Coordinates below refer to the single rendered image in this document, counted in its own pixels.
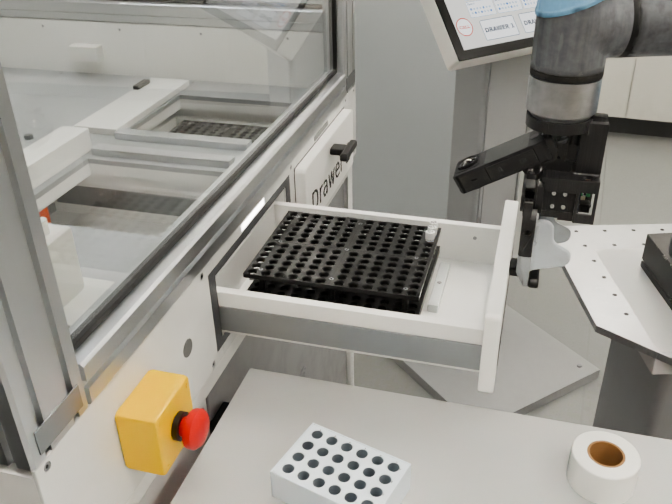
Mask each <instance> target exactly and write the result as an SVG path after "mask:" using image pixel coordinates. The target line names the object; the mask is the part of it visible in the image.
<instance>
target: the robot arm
mask: <svg viewBox="0 0 672 504"><path fill-rule="evenodd" d="M535 15H536V20H535V29H534V38H533V46H532V55H531V64H530V72H529V78H528V87H527V96H526V104H525V106H526V108H527V112H526V121H525V123H526V125H527V126H528V127H529V128H530V129H532V130H533V131H531V132H528V133H526V134H523V135H521V136H519V137H516V138H514V139H512V140H509V141H507V142H504V143H502V144H500V145H497V146H495V147H492V148H490V149H488V150H485V151H483V152H480V153H478V154H474V155H471V156H469V157H466V158H465V159H462V160H461V161H459V162H458V163H457V166H456V169H455V172H454V176H453V179H454V181H455V183H456V185H457V186H458V188H459V190H460V192H461V193H463V194H465V193H467V192H470V191H473V190H476V189H479V188H481V187H483V186H485V185H488V184H490V183H493V182H495V181H498V180H500V179H503V178H505V177H508V176H511V175H513V174H516V173H518V172H521V171H523V172H524V179H523V187H522V195H521V203H520V211H522V212H523V213H522V216H523V217H522V225H521V233H520V241H519V250H518V258H517V266H516V274H517V276H518V278H519V280H520V282H521V284H522V285H523V286H527V284H528V277H529V272H530V271H531V270H535V269H544V268H553V267H562V266H565V265H567V264H568V263H569V261H570V258H571V254H570V252H569V250H567V249H566V248H564V247H562V246H561V245H559V244H557V243H564V242H566V241H568V240H569V238H570V236H571V231H570V229H569V228H567V227H566V226H564V225H562V224H560V223H558V222H556V220H555V218H557V220H564V221H572V223H579V224H589V225H593V222H594V217H595V211H596V206H597V200H598V195H599V189H600V183H601V181H600V174H601V169H602V163H603V158H604V152H605V146H606V141H607V135H608V130H609V122H608V114H605V113H597V110H598V104H599V98H600V92H601V86H602V79H603V75H604V69H605V63H606V58H626V57H652V56H672V0H537V5H536V7H535ZM593 194H595V196H594V202H593V207H592V213H591V215H590V214H580V213H578V212H584V213H589V209H590V208H591V199H592V195H593ZM537 213H539V219H538V220H536V219H537Z"/></svg>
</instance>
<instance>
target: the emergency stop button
mask: <svg viewBox="0 0 672 504"><path fill-rule="evenodd" d="M209 427H210V419H209V416H208V414H207V412H206V411H205V410H204V409H201V408H194V409H192V410H191V411H190V412H189V414H188V415H187V416H185V417H183V419H182V420H181V423H180V426H179V435H180V437H182V442H183V445H184V447H185V448H186V449H189V450H197V449H198V448H200V447H201V446H202V445H203V444H204V442H205V441H206V438H207V436H208V432H209Z"/></svg>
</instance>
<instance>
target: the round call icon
mask: <svg viewBox="0 0 672 504"><path fill-rule="evenodd" d="M453 21H454V24H455V26H456V29H457V31H458V34H459V36H460V38H464V37H470V36H475V35H476V32H475V30H474V27H473V25H472V22H471V20H470V17H469V16H467V17H461V18H455V19H453Z"/></svg>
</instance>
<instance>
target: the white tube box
mask: <svg viewBox="0 0 672 504"><path fill-rule="evenodd" d="M270 478H271V488H272V496H273V497H275V498H277V499H279V500H281V501H283V502H285V503H287V504H400V503H401V502H402V500H403V499H404V497H405V496H406V494H407V493H408V491H409V489H410V481H411V463H408V462H406V461H404V460H401V459H399V458H397V457H394V456H392V455H389V454H387V453H385V452H382V451H380V450H377V449H375V448H373V447H370V446H368V445H366V444H363V443H361V442H358V441H356V440H354V439H351V438H349V437H346V436H344V435H342V434H339V433H337V432H335V431H332V430H330V429H327V428H325V427H323V426H320V425H318V424H314V423H312V424H311V425H310V426H309V427H308V428H307V430H306V431H305V432H304V433H303V434H302V435H301V436H300V438H299V439H298V440H297V441H296V442H295V443H294V444H293V446H292V447H291V448H290V449H289V450H288V451H287V452H286V454H285V455H284V456H283V457H282V458H281V459H280V460H279V462H278V463H277V464H276V465H275V466H274V467H273V468H272V470H271V471H270Z"/></svg>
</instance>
